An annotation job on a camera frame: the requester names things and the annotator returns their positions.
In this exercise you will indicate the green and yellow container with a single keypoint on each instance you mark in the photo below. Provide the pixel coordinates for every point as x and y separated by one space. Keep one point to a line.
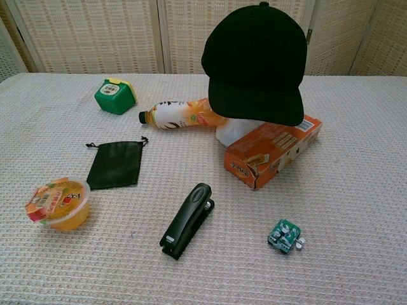
114 95

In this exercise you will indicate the orange cardboard box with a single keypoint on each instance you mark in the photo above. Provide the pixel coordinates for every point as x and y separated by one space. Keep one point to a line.
270 152

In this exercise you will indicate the black stapler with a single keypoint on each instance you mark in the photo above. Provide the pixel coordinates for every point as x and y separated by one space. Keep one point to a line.
187 220

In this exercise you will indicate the small green circuit board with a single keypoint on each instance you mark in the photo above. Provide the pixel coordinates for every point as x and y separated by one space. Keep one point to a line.
284 236

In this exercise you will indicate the woven folding screen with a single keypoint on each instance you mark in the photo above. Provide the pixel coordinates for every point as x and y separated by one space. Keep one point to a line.
127 35

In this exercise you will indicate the orange juice bottle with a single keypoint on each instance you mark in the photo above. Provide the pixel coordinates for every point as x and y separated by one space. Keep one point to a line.
178 116

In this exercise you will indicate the orange fruit jelly cup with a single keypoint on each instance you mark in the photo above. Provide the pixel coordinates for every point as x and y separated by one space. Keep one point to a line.
58 203

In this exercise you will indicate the white cap stand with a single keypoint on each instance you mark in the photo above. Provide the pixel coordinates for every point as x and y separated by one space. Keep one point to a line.
229 132

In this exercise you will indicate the black baseball cap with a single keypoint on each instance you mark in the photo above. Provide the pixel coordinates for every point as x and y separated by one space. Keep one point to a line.
254 63

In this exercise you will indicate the white woven tablecloth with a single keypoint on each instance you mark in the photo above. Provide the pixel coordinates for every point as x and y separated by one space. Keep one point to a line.
203 222

